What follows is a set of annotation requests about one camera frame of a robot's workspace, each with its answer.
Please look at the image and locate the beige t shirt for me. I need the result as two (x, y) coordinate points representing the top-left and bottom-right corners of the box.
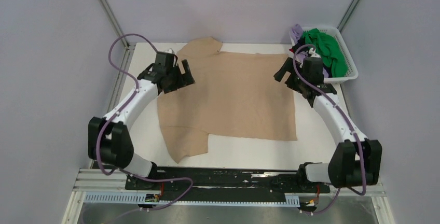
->
(157, 37), (297, 162)

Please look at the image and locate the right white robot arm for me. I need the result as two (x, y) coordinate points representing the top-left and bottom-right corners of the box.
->
(274, 57), (382, 192)

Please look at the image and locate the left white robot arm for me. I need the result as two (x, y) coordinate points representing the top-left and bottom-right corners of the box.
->
(88, 49), (195, 189)

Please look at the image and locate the green t shirt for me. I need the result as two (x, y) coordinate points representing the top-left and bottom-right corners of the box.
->
(301, 28), (348, 77)

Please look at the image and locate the black garment in basket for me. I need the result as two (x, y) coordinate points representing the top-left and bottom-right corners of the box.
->
(289, 37), (333, 78)

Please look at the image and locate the lavender t shirt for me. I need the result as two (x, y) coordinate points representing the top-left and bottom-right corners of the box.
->
(290, 23), (330, 79)

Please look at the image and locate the white plastic laundry basket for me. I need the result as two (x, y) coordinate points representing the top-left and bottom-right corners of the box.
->
(288, 24), (359, 83)

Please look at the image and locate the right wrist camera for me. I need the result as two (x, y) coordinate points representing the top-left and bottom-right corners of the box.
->
(309, 50), (321, 59)

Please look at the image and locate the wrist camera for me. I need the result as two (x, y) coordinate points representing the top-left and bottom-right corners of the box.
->
(165, 48), (175, 55)
(309, 50), (321, 59)

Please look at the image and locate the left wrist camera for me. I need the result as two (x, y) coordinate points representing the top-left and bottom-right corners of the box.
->
(165, 48), (175, 55)

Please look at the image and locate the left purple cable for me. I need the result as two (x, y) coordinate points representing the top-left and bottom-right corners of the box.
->
(95, 33), (194, 216)

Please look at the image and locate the right corner metal post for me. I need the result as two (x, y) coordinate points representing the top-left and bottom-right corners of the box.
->
(337, 0), (361, 32)

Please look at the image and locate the corner metal post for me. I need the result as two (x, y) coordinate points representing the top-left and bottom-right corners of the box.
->
(337, 0), (361, 32)
(98, 0), (124, 37)

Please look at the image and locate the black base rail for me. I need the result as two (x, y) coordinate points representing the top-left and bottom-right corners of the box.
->
(125, 166), (330, 203)

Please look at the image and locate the left corner metal post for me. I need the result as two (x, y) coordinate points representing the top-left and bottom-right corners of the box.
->
(98, 0), (124, 37)

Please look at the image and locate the aluminium frame rail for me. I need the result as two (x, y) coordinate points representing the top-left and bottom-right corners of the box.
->
(73, 169), (387, 198)

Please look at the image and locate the white slotted cable duct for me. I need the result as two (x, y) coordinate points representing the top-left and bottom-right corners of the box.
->
(83, 192), (300, 207)

